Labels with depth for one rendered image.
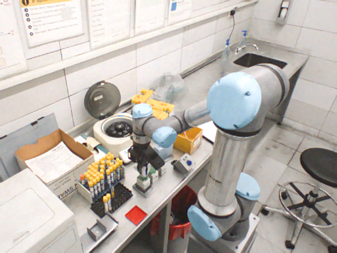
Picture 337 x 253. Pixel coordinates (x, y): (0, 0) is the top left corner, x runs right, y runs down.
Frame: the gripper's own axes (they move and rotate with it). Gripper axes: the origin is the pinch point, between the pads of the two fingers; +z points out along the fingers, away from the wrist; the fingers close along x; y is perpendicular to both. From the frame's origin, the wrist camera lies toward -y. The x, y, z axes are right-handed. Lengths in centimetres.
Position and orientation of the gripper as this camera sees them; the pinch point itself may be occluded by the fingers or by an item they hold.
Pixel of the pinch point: (145, 176)
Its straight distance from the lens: 118.6
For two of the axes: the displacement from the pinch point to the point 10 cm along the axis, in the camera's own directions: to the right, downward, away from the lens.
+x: -6.5, 4.1, -6.4
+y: -7.6, -3.7, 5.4
